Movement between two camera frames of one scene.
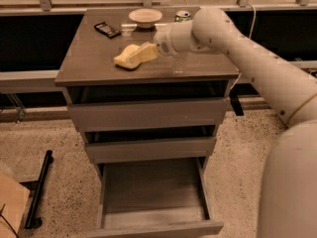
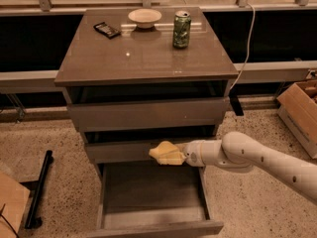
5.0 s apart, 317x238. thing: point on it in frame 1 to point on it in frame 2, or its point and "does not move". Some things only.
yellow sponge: [120, 60] to [166, 153]
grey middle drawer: [127, 151] does not move
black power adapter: [234, 99] does not move
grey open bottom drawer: [154, 198] does not move
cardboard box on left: [14, 199] does not move
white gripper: [162, 41] to [192, 153]
